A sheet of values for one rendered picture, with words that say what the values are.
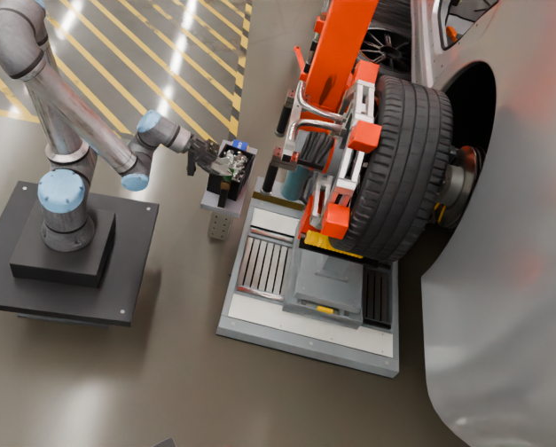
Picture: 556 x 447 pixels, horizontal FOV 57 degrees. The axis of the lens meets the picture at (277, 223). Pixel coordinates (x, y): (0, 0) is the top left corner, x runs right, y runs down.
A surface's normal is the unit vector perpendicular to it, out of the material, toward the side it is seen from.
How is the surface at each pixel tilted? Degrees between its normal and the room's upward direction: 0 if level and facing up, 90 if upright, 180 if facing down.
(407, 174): 49
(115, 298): 0
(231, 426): 0
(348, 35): 90
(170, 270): 0
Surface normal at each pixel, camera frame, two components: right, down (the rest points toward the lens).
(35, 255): 0.22, -0.61
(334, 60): -0.15, 0.73
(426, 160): 0.08, -0.02
